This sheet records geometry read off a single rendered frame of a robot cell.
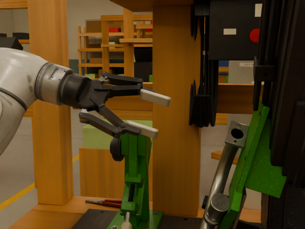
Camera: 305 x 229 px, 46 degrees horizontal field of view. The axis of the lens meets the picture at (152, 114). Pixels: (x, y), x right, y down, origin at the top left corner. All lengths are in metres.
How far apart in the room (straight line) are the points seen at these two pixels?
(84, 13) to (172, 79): 10.68
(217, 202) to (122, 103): 0.57
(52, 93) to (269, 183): 0.48
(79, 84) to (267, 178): 0.43
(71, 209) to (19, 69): 0.54
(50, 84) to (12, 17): 11.94
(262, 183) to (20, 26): 12.14
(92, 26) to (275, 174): 10.95
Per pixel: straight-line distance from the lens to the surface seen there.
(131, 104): 1.18
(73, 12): 11.83
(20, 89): 0.83
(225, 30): 0.94
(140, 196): 0.97
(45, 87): 0.83
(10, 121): 0.81
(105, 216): 1.11
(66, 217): 1.17
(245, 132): 0.78
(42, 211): 1.24
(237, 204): 0.70
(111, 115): 0.78
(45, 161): 1.23
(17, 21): 12.71
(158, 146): 1.09
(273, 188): 0.73
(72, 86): 0.81
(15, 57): 0.87
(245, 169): 0.70
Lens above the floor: 1.36
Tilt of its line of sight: 9 degrees down
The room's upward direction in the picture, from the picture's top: straight up
